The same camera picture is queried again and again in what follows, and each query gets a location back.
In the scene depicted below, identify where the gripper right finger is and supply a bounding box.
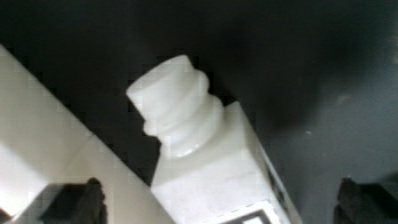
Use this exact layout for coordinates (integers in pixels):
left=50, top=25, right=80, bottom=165
left=332, top=178, right=398, bottom=224

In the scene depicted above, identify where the white U-shaped fence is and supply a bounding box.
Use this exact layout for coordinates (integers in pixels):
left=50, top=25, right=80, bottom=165
left=0, top=45, right=174, bottom=224

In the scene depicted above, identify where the white leg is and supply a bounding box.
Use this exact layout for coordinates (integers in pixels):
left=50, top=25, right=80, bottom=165
left=126, top=56, right=304, bottom=224

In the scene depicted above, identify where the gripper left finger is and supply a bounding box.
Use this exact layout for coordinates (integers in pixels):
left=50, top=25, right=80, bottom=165
left=39, top=178, right=109, bottom=224

